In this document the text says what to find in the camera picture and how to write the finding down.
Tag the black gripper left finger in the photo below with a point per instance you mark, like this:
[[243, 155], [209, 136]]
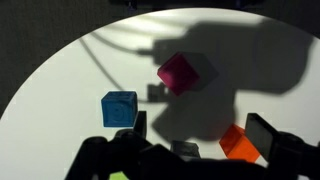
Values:
[[100, 156]]

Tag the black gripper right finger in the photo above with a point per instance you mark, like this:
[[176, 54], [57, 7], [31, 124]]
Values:
[[286, 150]]

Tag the magenta cube block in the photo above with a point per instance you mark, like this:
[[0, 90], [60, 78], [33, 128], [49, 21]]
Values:
[[178, 74]]

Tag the orange cube block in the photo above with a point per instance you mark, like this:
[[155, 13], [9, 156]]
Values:
[[238, 146]]

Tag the lime green cube block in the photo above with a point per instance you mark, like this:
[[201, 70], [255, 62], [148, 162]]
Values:
[[118, 176]]

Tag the blue cube block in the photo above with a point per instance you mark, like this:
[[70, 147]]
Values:
[[118, 109]]

